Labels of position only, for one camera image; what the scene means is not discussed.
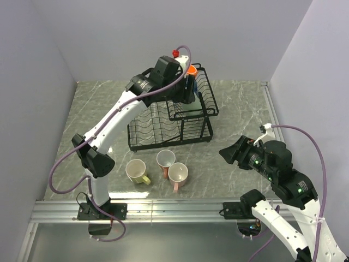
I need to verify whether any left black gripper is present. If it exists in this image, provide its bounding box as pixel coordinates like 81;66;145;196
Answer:
163;72;195;104

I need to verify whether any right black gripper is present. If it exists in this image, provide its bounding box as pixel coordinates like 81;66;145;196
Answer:
218;133;275;178

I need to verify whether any orange mug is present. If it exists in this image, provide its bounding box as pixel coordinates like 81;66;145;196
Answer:
186;64;198;78

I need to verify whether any light pink mug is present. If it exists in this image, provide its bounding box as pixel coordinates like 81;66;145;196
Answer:
168;163;188;193

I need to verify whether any coral pink mug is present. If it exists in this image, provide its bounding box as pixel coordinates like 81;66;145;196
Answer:
156;150;176;179

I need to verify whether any green cup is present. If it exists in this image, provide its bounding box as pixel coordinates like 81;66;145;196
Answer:
180;94;202;116

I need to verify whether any blue mug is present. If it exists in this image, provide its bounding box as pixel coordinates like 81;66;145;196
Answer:
192;79;198;97

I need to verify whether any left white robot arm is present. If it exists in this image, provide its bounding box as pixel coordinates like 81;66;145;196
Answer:
72;55;195;219

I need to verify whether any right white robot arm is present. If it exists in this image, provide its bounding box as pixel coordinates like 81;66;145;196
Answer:
219;135;348;261

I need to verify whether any yellow mug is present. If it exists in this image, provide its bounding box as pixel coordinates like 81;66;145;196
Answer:
125;159;151;185

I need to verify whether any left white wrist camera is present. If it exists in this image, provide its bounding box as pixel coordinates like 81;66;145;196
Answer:
172;48;189;80

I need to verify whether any black wire dish rack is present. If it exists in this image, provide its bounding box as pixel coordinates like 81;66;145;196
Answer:
127;63;219;152

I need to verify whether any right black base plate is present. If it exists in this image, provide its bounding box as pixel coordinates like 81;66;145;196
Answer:
219;202;245;220

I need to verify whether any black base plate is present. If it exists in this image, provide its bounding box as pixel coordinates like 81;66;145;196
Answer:
219;202;245;220
77;202;128;221

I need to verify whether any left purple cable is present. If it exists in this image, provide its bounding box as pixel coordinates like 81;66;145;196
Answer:
48;44;192;242

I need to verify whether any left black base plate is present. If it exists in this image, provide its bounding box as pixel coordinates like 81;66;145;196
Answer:
77;202;128;221

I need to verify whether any aluminium mounting rail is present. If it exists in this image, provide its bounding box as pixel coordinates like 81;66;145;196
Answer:
29;198;239;224

